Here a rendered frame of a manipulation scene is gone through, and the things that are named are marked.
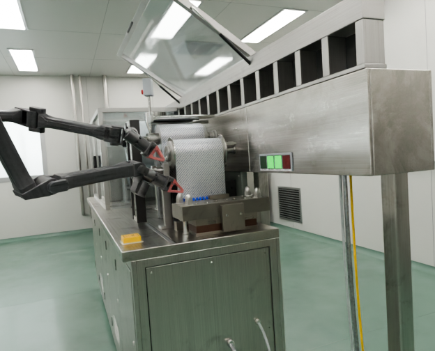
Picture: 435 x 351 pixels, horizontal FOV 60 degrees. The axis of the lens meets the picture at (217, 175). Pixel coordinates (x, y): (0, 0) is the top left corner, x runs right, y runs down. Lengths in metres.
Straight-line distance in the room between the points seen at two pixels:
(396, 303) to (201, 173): 0.94
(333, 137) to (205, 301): 0.81
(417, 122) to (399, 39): 3.06
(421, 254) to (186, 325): 3.02
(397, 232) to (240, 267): 0.63
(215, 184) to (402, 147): 0.88
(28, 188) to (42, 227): 5.93
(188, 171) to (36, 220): 5.73
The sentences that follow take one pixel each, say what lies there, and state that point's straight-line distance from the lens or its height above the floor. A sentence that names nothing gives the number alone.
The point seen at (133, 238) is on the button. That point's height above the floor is 0.92.
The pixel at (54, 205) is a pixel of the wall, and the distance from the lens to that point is 7.25.
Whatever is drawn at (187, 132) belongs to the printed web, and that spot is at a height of 1.36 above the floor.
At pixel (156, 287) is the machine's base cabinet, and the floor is 0.75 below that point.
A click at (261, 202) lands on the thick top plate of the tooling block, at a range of 1.66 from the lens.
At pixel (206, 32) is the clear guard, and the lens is 1.81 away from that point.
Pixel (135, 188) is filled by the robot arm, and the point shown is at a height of 1.11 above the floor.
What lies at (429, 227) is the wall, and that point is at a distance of 4.09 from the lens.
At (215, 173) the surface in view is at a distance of 1.77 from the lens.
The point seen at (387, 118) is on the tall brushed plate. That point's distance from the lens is 1.18.
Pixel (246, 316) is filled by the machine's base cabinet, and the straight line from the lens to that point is 1.68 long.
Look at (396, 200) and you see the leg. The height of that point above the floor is 1.05.
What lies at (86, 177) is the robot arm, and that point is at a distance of 1.48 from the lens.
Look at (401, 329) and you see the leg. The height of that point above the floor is 0.64.
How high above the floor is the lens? 1.23
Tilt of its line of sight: 3 degrees down
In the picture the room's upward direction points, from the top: 4 degrees counter-clockwise
